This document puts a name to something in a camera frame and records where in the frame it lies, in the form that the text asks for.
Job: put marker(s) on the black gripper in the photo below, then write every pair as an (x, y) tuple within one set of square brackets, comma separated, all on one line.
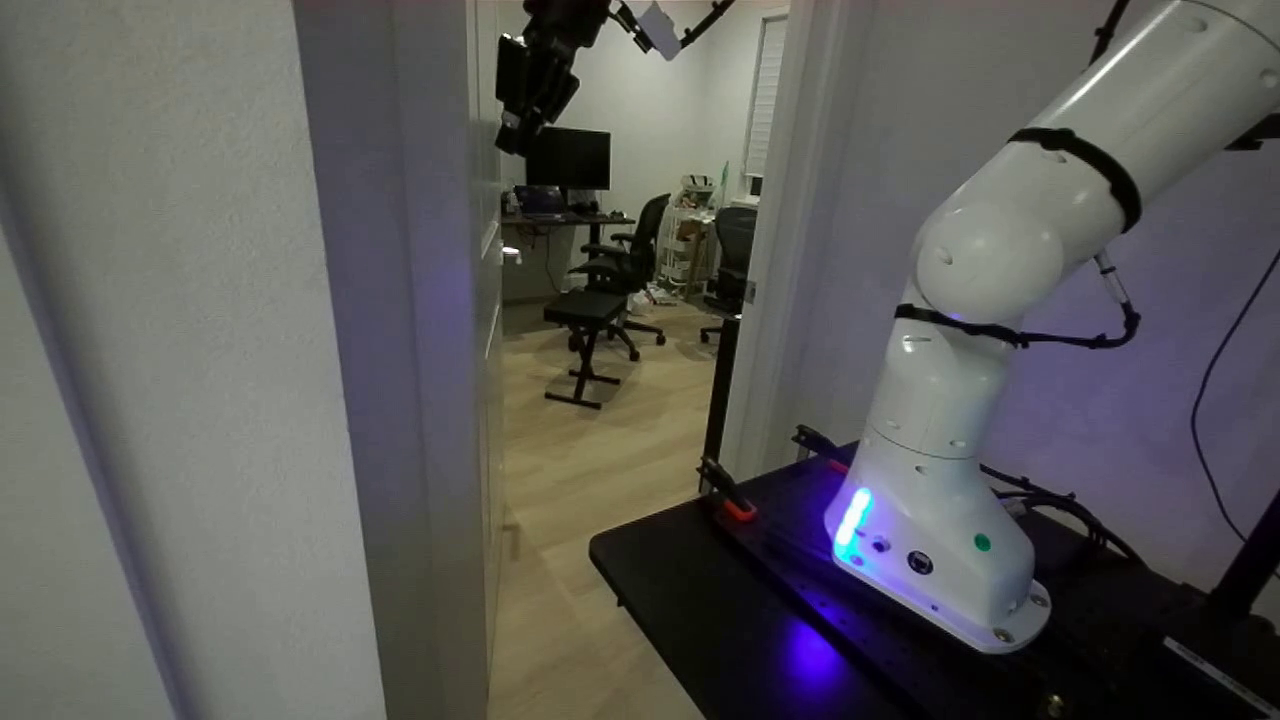
[(566, 20)]

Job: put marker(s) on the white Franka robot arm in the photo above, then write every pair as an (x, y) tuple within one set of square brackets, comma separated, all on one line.
[(932, 533)]

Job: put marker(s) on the black computer monitor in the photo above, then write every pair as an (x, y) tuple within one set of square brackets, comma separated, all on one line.
[(580, 161)]

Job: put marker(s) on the dark computer desk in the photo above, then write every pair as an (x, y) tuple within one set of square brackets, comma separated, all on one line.
[(533, 253)]

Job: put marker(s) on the black office chair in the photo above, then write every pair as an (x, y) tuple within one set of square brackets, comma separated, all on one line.
[(641, 253), (728, 263)]

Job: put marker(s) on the white cart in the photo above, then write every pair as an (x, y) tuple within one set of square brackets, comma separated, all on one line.
[(690, 222)]

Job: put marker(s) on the black stool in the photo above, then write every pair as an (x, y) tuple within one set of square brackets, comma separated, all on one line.
[(580, 310)]

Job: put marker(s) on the white plain door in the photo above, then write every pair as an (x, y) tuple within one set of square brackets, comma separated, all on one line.
[(487, 401)]

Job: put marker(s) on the white tall cabinet door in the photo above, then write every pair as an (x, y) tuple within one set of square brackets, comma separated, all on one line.
[(401, 401)]

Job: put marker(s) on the black upright bar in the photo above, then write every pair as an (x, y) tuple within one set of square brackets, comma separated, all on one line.
[(723, 385)]

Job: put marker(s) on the red black clamp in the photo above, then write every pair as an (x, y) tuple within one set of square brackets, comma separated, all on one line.
[(819, 445)]

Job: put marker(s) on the orange black clamp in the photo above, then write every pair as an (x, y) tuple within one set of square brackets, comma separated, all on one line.
[(737, 510)]

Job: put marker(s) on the black mounting table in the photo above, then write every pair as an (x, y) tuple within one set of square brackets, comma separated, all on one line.
[(694, 602)]

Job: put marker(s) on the black stand pole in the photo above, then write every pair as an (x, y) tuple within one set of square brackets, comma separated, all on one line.
[(1253, 562)]

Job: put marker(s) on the black stand base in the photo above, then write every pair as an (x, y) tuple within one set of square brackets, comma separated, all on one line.
[(1212, 666)]

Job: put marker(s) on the white door frame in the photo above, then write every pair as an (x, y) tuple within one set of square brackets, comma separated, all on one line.
[(780, 333)]

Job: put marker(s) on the metal table bracket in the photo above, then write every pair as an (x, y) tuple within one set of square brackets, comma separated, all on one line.
[(1054, 706)]

